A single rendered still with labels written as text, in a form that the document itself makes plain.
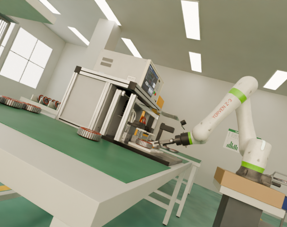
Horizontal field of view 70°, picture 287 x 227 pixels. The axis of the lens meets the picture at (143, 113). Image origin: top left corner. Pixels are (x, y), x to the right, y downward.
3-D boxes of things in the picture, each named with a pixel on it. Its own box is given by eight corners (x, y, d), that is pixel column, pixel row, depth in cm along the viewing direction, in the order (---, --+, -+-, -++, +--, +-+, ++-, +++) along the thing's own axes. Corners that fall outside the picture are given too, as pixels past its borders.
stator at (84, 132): (80, 133, 101) (83, 126, 102) (101, 141, 101) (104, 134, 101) (72, 133, 90) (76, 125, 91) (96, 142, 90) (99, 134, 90)
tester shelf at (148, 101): (159, 113, 179) (161, 109, 179) (134, 90, 115) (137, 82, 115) (116, 99, 194) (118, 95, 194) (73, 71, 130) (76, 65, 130)
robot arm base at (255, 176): (272, 188, 127) (275, 179, 128) (287, 194, 113) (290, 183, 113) (231, 172, 131) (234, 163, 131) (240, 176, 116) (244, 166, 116)
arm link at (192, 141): (211, 143, 146) (207, 129, 149) (211, 141, 134) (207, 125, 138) (191, 147, 149) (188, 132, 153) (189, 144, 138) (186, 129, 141)
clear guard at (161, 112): (184, 129, 168) (187, 123, 168) (181, 125, 145) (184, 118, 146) (149, 117, 179) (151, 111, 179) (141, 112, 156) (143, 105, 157)
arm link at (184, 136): (188, 131, 152) (187, 130, 143) (191, 147, 149) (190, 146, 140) (179, 133, 153) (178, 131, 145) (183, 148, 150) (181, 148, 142)
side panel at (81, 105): (92, 134, 120) (112, 84, 123) (89, 133, 118) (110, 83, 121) (57, 120, 130) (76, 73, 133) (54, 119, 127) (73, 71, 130)
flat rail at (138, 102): (157, 119, 175) (158, 116, 176) (133, 101, 117) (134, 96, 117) (156, 119, 176) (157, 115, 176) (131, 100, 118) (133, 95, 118)
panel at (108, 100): (132, 139, 180) (143, 108, 183) (93, 131, 118) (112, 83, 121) (131, 139, 181) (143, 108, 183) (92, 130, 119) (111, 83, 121)
